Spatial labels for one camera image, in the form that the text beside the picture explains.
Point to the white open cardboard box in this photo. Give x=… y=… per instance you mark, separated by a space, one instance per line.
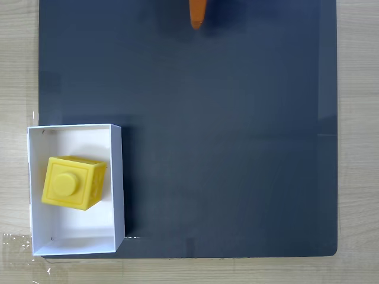
x=80 y=230

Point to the clear plastic tape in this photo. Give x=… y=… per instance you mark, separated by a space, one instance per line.
x=14 y=247

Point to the dark grey table mat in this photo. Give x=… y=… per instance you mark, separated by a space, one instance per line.
x=237 y=148

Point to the yellow toy block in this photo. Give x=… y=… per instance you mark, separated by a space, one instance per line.
x=71 y=183

